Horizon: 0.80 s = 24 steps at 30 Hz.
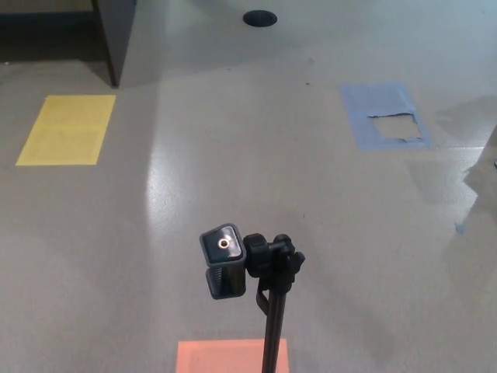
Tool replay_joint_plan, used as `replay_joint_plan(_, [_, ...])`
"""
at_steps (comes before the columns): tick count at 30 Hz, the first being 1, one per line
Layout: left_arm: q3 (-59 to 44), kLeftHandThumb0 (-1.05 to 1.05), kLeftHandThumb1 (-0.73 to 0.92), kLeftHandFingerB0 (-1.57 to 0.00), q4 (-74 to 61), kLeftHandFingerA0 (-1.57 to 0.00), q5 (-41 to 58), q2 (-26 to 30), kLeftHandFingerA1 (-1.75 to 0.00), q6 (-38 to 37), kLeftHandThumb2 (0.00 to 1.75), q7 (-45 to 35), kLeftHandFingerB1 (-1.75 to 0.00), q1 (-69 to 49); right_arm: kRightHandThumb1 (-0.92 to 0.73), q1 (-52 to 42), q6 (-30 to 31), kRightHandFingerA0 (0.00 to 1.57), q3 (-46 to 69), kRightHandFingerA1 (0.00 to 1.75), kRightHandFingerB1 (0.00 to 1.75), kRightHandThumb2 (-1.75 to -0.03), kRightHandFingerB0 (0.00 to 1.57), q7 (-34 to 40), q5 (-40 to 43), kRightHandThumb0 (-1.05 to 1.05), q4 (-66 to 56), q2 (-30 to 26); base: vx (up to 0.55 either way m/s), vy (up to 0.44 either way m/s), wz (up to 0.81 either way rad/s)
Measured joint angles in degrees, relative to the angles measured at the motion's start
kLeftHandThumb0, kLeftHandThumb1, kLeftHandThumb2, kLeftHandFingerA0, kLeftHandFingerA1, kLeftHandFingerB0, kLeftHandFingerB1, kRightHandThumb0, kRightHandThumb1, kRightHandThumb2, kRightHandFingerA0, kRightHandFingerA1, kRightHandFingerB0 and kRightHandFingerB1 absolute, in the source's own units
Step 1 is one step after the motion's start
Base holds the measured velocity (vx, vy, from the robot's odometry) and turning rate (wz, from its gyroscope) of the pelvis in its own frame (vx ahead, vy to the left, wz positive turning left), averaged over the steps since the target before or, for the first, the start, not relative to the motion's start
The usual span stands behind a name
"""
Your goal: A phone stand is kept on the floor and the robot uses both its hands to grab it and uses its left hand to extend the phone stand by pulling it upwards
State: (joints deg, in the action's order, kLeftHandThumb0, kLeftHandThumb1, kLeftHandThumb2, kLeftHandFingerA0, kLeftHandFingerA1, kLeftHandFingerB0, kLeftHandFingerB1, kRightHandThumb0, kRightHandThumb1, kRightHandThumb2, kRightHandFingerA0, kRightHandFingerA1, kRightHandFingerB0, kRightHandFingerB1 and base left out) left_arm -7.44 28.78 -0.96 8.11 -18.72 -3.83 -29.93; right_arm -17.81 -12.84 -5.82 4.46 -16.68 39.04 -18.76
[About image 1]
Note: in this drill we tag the black phone stand tripod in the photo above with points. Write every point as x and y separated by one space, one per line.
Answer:
275 311

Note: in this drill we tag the torn blue floor marker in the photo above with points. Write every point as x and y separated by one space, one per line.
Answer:
361 103

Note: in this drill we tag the black round floor cover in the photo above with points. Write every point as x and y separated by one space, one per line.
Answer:
259 18

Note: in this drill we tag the orange rectangular floor marker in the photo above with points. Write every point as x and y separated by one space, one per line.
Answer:
217 357

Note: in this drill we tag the yellow rectangular floor marker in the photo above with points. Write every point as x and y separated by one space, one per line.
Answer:
66 130

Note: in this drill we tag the dark cabinet leg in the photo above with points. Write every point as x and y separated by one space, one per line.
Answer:
116 39

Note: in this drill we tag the small blue tape scrap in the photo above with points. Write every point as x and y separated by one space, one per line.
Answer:
460 229

